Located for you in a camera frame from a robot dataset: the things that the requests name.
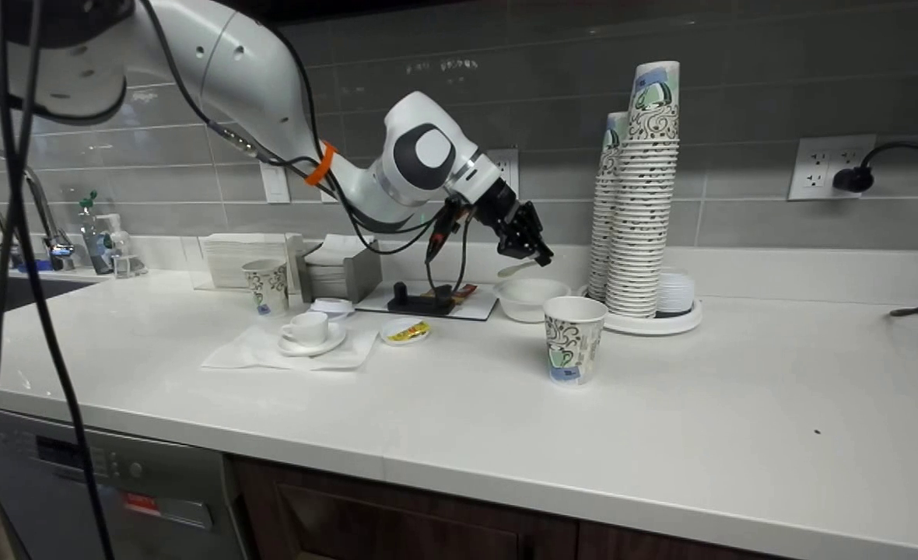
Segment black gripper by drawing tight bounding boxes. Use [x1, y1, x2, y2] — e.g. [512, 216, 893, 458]
[472, 178, 557, 268]

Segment white bowl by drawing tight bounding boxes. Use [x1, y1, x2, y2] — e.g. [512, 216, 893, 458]
[495, 270, 575, 326]

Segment red yellow condiment packets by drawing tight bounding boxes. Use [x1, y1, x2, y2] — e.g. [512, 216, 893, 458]
[444, 277, 481, 308]

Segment shorter paper cup stack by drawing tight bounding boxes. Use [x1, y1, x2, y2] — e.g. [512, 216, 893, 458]
[581, 110, 631, 306]

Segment patterned paper cup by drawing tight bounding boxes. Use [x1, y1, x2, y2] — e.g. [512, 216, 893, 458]
[542, 291, 609, 386]
[239, 255, 294, 322]

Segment black holder block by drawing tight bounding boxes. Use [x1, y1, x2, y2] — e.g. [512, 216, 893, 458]
[387, 281, 458, 322]

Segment tall paper cup stack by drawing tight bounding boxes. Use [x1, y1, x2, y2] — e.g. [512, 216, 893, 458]
[607, 59, 684, 322]

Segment yellow packet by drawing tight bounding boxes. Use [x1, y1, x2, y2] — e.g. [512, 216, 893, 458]
[387, 322, 437, 346]

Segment small white dish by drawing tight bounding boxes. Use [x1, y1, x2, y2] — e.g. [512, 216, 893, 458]
[376, 313, 438, 348]

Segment round white tray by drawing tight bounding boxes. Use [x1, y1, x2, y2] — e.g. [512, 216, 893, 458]
[602, 295, 705, 340]

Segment white dome lid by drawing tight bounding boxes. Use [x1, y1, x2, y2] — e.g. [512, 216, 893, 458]
[653, 270, 700, 316]

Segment metal napkin holder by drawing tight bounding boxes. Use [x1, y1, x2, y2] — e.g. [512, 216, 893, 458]
[300, 229, 387, 306]

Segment small white creamer cup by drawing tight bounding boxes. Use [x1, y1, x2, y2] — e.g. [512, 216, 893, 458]
[307, 295, 358, 325]

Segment white teacup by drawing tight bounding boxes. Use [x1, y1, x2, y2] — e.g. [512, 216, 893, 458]
[282, 308, 345, 348]

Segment white cup on saucer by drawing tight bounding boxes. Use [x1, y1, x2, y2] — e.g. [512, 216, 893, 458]
[275, 313, 350, 362]

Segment dark wooden cabinet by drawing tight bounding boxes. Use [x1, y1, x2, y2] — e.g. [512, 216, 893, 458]
[221, 450, 793, 560]

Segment white paper napkin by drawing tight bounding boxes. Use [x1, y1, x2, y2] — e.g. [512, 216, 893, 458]
[198, 313, 378, 374]

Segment clear acrylic box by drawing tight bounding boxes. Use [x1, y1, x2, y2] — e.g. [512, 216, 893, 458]
[198, 226, 304, 291]

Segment small clear bottle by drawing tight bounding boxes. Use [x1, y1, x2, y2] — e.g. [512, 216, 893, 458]
[110, 229, 152, 281]

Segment clear soap bottle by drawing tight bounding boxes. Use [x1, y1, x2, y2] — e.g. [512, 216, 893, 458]
[64, 191, 117, 277]

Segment stainless steel dishwasher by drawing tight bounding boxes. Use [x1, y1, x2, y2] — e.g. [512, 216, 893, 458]
[0, 400, 252, 560]

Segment blue sponge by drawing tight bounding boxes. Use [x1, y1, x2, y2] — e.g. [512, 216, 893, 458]
[14, 252, 64, 277]

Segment orange cable strap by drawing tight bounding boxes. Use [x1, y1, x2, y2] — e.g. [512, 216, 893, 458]
[304, 140, 340, 191]

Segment white double wall outlet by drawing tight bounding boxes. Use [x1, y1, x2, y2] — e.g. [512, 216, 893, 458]
[785, 133, 882, 206]

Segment black power plug with cable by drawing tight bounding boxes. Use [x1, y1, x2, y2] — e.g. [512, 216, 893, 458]
[832, 138, 918, 196]

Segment thick black hanging cable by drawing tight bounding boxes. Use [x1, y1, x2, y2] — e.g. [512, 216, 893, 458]
[0, 0, 48, 507]
[0, 0, 117, 560]

